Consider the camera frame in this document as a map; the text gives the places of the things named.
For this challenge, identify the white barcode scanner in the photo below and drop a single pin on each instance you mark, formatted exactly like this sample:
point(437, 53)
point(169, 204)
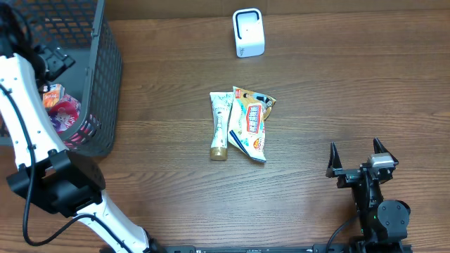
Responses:
point(248, 32)

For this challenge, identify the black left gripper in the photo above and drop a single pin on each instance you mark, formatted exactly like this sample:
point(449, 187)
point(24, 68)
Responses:
point(58, 60)

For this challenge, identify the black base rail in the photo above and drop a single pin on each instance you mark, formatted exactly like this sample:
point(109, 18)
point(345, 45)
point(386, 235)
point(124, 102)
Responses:
point(317, 248)

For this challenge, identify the small orange juice carton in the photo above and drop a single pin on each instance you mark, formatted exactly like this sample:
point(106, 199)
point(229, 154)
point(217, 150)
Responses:
point(52, 94)

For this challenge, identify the red purple pouch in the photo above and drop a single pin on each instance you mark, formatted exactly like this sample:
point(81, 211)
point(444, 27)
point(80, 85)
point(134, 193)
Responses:
point(64, 113)

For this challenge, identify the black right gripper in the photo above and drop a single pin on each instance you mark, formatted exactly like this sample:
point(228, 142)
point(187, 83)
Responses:
point(350, 174)

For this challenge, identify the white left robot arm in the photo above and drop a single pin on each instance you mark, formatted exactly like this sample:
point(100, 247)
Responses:
point(52, 177)

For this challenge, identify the white tube gold cap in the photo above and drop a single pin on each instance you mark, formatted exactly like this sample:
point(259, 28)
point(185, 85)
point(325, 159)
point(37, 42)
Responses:
point(221, 108)

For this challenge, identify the grey plastic basket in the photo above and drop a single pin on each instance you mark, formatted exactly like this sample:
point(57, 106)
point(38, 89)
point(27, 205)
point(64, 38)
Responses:
point(82, 30)

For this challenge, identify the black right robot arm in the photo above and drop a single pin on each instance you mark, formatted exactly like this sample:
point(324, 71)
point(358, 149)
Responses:
point(383, 222)

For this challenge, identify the yellow snack bag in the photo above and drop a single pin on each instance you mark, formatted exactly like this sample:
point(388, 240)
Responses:
point(247, 130)

